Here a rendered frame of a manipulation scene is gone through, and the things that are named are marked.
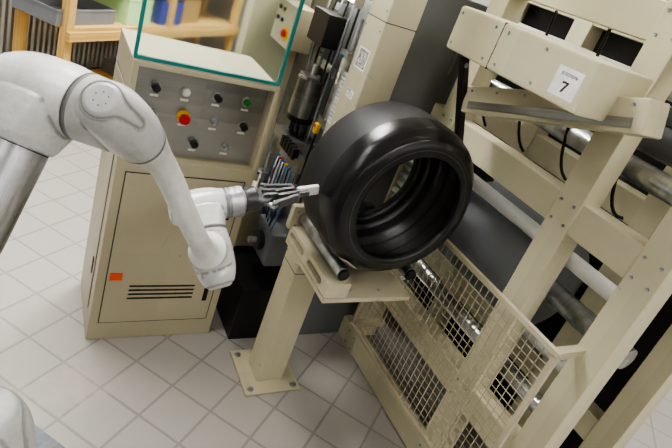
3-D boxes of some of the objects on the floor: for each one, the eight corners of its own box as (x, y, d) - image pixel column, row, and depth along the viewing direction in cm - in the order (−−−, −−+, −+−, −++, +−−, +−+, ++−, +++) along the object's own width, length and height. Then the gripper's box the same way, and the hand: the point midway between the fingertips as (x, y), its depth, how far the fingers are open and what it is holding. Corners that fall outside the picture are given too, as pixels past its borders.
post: (246, 361, 253) (469, -286, 152) (272, 359, 260) (502, -262, 159) (254, 383, 244) (499, -294, 142) (281, 380, 250) (533, -268, 149)
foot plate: (229, 352, 255) (230, 348, 254) (280, 348, 269) (281, 344, 268) (245, 397, 235) (246, 393, 234) (299, 390, 249) (301, 386, 248)
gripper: (250, 201, 151) (327, 189, 160) (237, 178, 160) (311, 168, 170) (249, 223, 154) (325, 210, 164) (237, 199, 164) (309, 188, 174)
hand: (307, 190), depth 166 cm, fingers closed
